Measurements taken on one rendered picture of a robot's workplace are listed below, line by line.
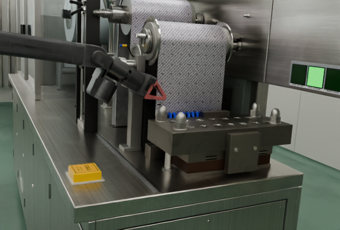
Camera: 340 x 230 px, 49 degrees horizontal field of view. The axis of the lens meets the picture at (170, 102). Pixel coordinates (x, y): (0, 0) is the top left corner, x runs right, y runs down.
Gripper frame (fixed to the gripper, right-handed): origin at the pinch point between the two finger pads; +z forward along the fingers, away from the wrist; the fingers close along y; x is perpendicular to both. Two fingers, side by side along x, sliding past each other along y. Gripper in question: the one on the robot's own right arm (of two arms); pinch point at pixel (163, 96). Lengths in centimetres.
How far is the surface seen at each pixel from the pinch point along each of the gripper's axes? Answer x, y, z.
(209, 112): 2.6, 6.4, 13.3
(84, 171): -27.0, 11.9, -15.4
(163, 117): -5.4, 8.4, -1.1
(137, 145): -17.1, -7.8, 4.4
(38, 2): 16, -102, -35
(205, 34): 23.4, -0.4, 2.6
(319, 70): 24.3, 31.0, 20.3
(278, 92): 91, -237, 251
